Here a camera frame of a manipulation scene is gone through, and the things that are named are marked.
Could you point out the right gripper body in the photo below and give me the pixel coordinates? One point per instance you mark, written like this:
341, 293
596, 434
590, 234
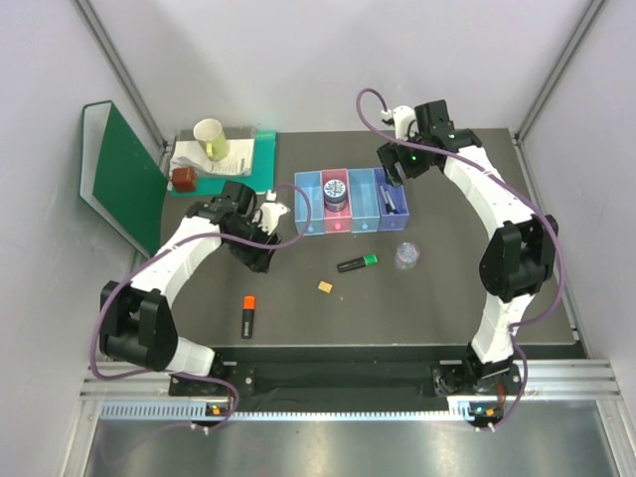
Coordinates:
405, 135

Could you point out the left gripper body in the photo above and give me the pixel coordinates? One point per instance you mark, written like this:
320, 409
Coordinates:
261, 224

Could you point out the orange black highlighter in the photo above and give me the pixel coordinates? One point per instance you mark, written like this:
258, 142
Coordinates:
247, 317

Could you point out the white blue marker pen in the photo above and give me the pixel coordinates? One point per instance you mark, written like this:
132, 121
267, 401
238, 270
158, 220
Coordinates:
390, 203

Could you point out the purple drawer box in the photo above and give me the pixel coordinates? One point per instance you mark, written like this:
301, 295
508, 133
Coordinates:
391, 222

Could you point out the pink drawer box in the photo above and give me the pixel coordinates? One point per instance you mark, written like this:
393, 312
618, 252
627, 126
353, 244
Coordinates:
341, 222

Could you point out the blue round lidded jar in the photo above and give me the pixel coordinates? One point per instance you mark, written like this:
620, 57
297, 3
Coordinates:
335, 195

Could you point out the white black marker pen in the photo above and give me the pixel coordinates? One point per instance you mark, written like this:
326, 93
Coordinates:
385, 200

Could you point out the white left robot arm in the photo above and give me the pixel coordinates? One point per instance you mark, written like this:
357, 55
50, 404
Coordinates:
136, 324

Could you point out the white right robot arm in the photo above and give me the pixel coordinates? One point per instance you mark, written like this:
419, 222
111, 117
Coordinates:
520, 254

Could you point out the teal green notebook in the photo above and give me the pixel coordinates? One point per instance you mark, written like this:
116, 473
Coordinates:
262, 174

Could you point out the small tan eraser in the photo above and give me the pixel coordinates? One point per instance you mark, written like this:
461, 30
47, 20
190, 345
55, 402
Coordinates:
325, 287

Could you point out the dark red cube box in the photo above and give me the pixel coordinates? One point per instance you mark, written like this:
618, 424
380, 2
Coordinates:
184, 180

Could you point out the clear plastic pin jar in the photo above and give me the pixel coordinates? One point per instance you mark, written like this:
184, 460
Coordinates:
407, 255

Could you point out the green black highlighter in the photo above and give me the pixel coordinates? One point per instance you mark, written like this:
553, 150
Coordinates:
357, 263

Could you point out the cream yellow mug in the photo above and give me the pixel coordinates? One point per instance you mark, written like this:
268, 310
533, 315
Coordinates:
211, 136

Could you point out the green binder folder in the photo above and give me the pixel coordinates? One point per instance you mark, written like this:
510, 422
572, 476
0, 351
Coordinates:
119, 178

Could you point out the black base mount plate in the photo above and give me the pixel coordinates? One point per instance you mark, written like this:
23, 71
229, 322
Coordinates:
424, 379

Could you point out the grey slotted cable duct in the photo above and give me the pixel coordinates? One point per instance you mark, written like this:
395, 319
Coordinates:
207, 412

